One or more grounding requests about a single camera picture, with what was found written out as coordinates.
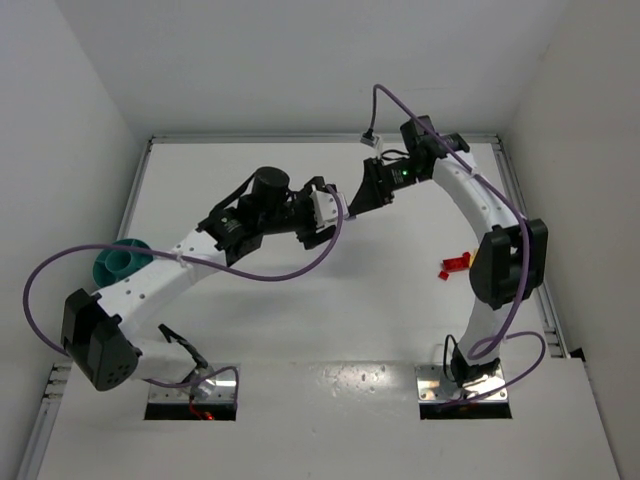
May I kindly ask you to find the purple cable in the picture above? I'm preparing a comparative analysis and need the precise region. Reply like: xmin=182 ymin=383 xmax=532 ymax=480
xmin=22 ymin=185 xmax=346 ymax=401
xmin=368 ymin=83 xmax=547 ymax=409

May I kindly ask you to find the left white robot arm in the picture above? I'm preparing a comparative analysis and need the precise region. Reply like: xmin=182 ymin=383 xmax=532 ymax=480
xmin=61 ymin=167 xmax=349 ymax=391

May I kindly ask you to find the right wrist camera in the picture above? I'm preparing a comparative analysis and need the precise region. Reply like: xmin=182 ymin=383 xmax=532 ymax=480
xmin=360 ymin=128 xmax=383 ymax=155

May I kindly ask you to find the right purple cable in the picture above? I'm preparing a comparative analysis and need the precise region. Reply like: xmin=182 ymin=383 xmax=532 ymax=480
xmin=368 ymin=83 xmax=547 ymax=409

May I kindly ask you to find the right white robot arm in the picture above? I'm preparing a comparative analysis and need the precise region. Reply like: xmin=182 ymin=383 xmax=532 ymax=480
xmin=348 ymin=116 xmax=548 ymax=387

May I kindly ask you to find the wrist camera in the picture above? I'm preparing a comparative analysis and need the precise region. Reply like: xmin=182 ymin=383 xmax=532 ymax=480
xmin=360 ymin=128 xmax=383 ymax=155
xmin=310 ymin=190 xmax=349 ymax=228

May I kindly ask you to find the red lego brick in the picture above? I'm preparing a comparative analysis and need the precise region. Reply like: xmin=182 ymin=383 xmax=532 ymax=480
xmin=442 ymin=252 xmax=475 ymax=273

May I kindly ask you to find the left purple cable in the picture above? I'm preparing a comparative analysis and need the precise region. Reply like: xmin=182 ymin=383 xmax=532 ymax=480
xmin=22 ymin=185 xmax=346 ymax=401

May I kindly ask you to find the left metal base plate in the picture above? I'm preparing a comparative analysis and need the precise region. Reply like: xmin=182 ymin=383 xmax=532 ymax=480
xmin=148 ymin=364 xmax=241 ymax=404

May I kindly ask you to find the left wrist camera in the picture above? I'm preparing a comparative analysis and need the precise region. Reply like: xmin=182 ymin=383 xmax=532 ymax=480
xmin=310 ymin=190 xmax=349 ymax=228

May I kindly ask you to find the teal divided round container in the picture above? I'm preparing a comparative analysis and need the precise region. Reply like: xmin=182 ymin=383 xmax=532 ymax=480
xmin=92 ymin=250 xmax=153 ymax=288

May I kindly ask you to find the metal base plate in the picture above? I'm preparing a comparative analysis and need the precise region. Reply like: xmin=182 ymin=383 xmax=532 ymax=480
xmin=415 ymin=364 xmax=508 ymax=405
xmin=148 ymin=364 xmax=241 ymax=404

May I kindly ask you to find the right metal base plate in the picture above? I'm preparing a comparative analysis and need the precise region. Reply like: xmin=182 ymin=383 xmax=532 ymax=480
xmin=415 ymin=364 xmax=508 ymax=405

